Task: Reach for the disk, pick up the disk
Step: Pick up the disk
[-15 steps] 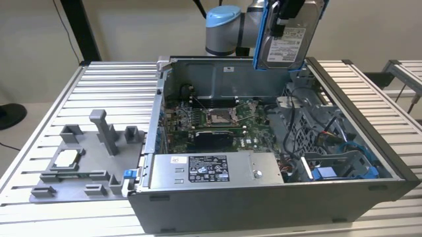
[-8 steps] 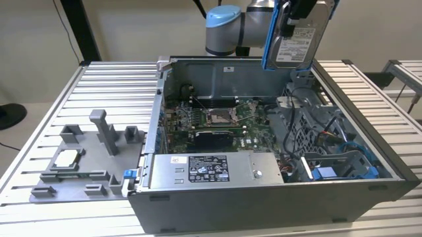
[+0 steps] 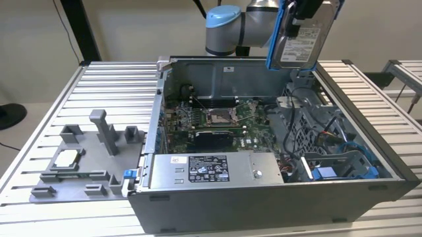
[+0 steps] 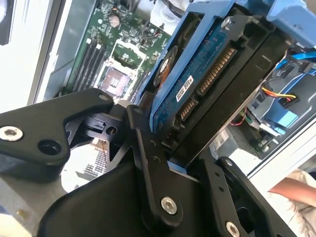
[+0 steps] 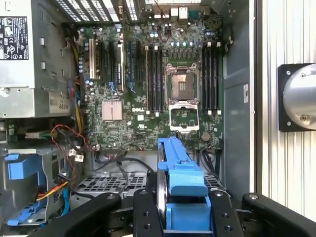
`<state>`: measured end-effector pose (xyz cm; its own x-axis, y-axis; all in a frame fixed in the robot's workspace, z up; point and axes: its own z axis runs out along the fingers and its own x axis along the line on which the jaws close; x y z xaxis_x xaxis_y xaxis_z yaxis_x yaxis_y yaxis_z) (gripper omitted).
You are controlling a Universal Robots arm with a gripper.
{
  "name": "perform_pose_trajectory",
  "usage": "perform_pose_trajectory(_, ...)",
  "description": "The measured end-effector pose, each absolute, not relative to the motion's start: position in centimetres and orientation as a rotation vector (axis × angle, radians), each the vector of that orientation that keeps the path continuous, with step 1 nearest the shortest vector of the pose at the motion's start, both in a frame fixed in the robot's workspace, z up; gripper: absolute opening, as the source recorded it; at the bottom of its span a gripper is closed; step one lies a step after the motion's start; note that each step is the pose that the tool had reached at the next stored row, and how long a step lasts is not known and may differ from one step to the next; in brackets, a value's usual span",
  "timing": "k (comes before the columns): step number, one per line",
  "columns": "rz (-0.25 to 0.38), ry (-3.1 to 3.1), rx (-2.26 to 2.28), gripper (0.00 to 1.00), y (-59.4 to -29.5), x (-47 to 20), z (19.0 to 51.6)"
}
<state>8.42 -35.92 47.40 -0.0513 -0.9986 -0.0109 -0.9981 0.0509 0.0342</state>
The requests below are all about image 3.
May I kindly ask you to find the silver power supply unit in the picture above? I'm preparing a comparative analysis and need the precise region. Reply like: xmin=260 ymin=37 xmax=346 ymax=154
xmin=149 ymin=152 xmax=286 ymax=190

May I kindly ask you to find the black graphics card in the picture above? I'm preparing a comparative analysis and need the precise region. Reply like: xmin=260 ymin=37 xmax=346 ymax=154
xmin=193 ymin=130 xmax=236 ymax=152

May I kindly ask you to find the silver CPU chip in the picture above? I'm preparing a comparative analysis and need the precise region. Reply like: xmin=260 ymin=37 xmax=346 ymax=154
xmin=54 ymin=150 xmax=81 ymax=168

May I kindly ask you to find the grey parts rack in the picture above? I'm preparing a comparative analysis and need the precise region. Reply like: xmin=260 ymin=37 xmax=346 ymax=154
xmin=30 ymin=109 xmax=149 ymax=205

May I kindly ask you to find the black round stand base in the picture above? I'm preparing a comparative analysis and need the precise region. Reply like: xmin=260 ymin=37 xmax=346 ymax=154
xmin=0 ymin=103 xmax=29 ymax=131

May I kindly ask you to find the grey metal drive cage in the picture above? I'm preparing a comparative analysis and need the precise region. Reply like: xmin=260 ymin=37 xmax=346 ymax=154
xmin=266 ymin=69 xmax=395 ymax=184

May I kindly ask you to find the blue disk carrier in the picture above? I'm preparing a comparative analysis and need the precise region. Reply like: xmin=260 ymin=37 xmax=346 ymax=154
xmin=312 ymin=166 xmax=338 ymax=179

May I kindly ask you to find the grey disk bay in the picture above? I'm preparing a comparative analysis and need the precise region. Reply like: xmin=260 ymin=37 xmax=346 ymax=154
xmin=298 ymin=150 xmax=381 ymax=183

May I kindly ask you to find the green RAM stick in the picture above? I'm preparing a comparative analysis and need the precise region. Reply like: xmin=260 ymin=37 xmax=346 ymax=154
xmin=54 ymin=173 xmax=94 ymax=179

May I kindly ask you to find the blue case latch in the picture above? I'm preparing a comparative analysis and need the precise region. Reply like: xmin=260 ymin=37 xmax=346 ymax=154
xmin=121 ymin=168 xmax=140 ymax=198

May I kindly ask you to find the blue wire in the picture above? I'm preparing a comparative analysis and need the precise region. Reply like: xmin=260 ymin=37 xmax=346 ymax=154
xmin=337 ymin=140 xmax=376 ymax=169

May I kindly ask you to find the black table bracket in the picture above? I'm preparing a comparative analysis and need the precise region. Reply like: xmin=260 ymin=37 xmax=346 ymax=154
xmin=364 ymin=71 xmax=396 ymax=90

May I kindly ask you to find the green motherboard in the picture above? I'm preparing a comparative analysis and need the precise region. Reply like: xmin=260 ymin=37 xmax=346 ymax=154
xmin=162 ymin=97 xmax=289 ymax=154

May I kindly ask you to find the open black PC case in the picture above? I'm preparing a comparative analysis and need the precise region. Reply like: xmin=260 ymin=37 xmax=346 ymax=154
xmin=122 ymin=55 xmax=422 ymax=234

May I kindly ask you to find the hard disk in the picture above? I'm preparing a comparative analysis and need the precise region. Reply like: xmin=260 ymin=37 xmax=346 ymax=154
xmin=265 ymin=0 xmax=346 ymax=72

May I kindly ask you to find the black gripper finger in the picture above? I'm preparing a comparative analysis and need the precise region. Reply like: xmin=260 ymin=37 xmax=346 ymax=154
xmin=290 ymin=18 xmax=302 ymax=38

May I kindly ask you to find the black upright post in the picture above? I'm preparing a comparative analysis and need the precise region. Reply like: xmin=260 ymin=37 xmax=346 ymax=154
xmin=61 ymin=0 xmax=103 ymax=63

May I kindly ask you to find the black RAM slot bank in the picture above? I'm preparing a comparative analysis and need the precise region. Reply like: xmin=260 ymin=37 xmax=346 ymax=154
xmin=192 ymin=96 xmax=241 ymax=109

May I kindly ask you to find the CPU socket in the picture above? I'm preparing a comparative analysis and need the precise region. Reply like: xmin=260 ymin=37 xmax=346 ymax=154
xmin=204 ymin=107 xmax=240 ymax=127

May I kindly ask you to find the black wire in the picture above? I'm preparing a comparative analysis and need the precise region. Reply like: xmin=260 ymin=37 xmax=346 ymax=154
xmin=282 ymin=86 xmax=320 ymax=160

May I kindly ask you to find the metal slat side table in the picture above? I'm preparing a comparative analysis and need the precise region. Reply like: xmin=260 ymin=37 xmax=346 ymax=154
xmin=381 ymin=59 xmax=422 ymax=100

